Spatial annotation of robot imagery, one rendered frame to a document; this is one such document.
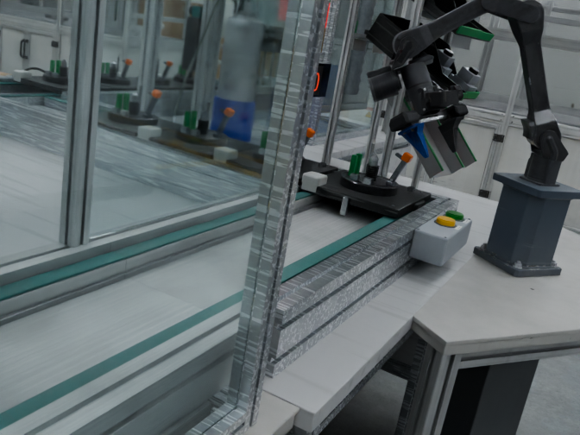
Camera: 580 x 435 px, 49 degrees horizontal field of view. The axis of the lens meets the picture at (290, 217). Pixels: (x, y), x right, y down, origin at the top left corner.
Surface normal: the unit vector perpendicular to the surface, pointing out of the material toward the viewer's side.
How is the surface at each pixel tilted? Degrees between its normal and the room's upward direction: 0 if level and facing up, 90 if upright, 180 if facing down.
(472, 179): 90
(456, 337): 0
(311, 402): 0
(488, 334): 0
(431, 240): 90
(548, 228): 90
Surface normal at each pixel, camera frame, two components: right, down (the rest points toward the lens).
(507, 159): -0.33, 0.22
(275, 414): 0.16, -0.94
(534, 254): 0.42, 0.33
